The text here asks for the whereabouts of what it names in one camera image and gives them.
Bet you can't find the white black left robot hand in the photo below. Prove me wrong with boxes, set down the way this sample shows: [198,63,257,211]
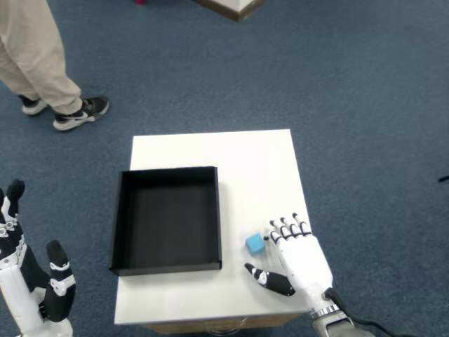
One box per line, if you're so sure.
[0,179,77,337]

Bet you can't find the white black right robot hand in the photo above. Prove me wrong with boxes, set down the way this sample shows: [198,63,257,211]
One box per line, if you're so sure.
[244,213,340,316]

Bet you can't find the blue cube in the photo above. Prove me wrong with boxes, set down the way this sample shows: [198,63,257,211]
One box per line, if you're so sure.
[245,232,266,256]

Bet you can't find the black open box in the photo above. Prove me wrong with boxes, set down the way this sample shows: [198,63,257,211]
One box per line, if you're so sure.
[109,166,225,276]

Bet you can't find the clear round container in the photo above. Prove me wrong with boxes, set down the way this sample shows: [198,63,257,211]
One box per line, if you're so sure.
[206,315,248,334]

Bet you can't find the wooden table base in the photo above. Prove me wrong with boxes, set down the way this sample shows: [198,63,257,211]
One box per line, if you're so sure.
[140,313,302,334]

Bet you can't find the black white sneaker with swoosh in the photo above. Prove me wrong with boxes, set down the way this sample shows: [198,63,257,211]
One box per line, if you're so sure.
[52,95,110,132]

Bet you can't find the beige trousers of person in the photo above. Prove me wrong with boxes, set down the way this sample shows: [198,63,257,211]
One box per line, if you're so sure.
[0,0,84,116]

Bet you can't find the white furniture with wood edge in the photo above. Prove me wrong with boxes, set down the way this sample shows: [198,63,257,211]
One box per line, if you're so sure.
[191,0,266,22]

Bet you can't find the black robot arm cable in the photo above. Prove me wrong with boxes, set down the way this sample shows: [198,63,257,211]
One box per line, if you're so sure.
[321,286,418,337]

